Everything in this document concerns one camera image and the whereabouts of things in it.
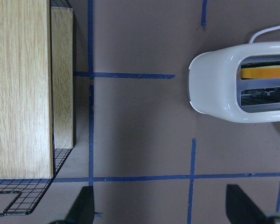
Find white power cord with plug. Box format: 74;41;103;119
248;22;280;44

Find wooden shelf board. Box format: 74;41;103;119
0;0;74;180

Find white toaster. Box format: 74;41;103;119
189;42;280;123

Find bread slice in toaster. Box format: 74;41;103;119
240;66;280;79

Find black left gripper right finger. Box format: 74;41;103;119
225;184;280;224

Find black wire basket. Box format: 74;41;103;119
0;0;77;217

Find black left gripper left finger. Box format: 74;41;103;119
50;186;95;224

